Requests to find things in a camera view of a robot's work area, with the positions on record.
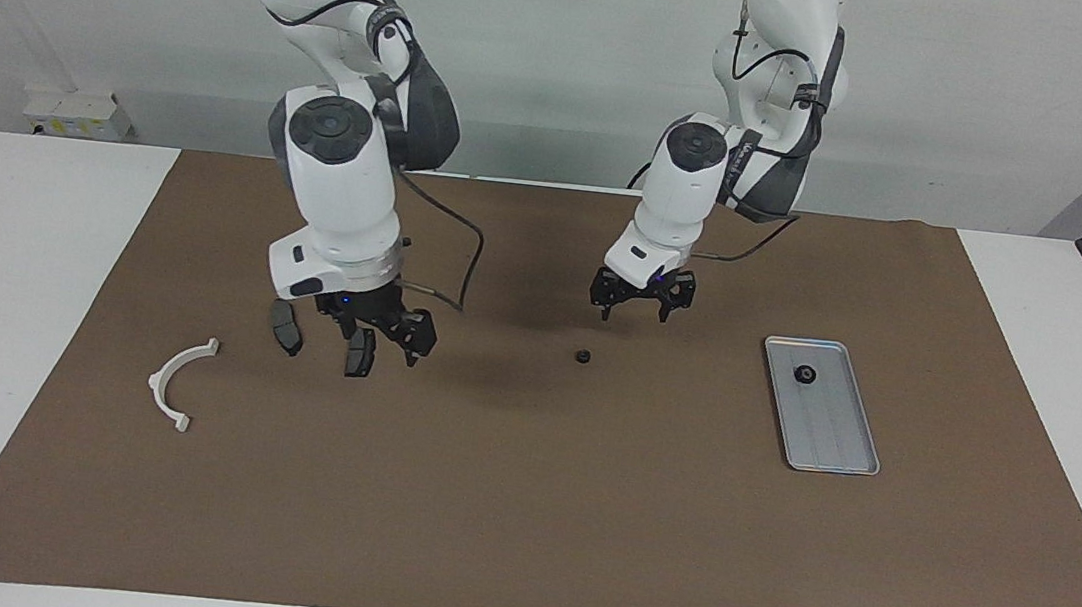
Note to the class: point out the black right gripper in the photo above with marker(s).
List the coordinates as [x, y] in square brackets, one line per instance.
[365, 307]

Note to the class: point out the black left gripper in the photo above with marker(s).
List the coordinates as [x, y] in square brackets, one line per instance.
[648, 293]

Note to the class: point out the small black bearing gear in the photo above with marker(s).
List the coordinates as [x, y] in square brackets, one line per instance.
[584, 357]

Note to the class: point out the large black bearing gear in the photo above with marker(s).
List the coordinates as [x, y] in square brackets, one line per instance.
[805, 375]

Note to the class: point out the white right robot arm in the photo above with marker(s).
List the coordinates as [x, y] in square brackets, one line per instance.
[342, 192]

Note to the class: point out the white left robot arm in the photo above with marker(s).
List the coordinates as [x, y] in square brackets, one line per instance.
[678, 197]

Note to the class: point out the silver metal tray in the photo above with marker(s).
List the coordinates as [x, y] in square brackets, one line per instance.
[834, 430]

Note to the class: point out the dark rectangular brake pad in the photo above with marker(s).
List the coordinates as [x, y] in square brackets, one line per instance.
[361, 360]

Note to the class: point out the dark curved brake pad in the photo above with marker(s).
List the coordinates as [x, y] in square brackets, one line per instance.
[285, 327]

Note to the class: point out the brown table mat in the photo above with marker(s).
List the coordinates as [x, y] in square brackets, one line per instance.
[520, 502]

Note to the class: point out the white power strip box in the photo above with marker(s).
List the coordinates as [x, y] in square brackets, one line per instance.
[79, 109]

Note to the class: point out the white curved plastic bracket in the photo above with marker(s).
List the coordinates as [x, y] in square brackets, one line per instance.
[160, 386]

